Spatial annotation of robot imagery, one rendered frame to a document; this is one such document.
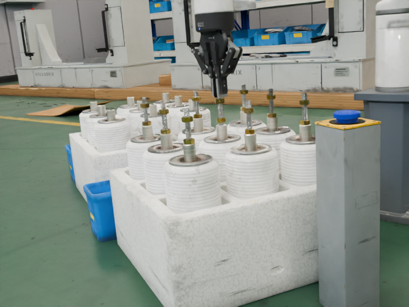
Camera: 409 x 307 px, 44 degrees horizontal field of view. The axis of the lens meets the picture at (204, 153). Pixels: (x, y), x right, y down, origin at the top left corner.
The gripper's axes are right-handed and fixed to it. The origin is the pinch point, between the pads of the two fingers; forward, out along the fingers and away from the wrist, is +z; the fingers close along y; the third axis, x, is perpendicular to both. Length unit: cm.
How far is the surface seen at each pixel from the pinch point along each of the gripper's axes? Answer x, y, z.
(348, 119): -0.8, 31.3, 3.4
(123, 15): 135, -284, -28
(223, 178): -3.4, 3.5, 17.2
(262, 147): -0.8, 12.2, 10.2
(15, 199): -21, -80, 36
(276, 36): 381, -363, 1
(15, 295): -41, -16, 35
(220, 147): -3.4, 3.3, 11.0
